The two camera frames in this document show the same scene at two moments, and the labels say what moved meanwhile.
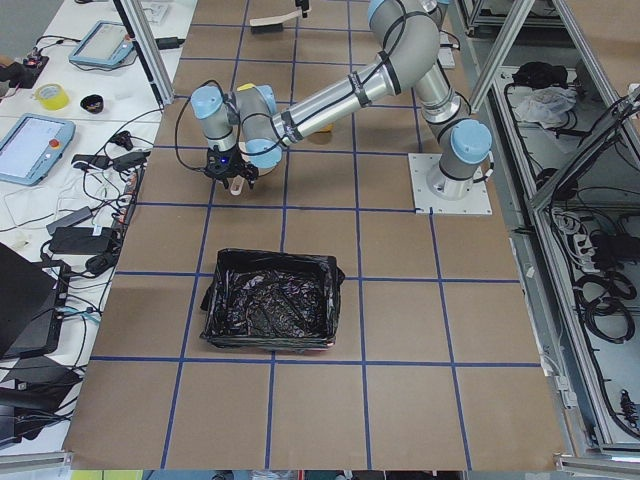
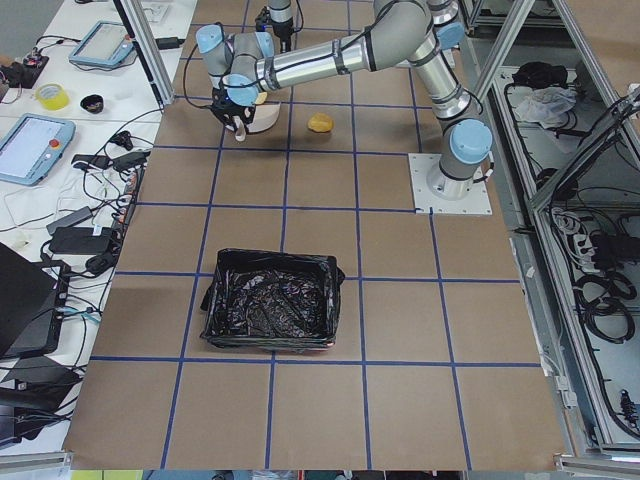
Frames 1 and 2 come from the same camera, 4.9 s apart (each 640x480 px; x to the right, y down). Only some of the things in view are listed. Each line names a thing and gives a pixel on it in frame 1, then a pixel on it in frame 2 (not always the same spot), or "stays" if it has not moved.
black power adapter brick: [80, 240] stays
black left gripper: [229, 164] to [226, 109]
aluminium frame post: [147, 45] stays
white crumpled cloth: [547, 106] stays
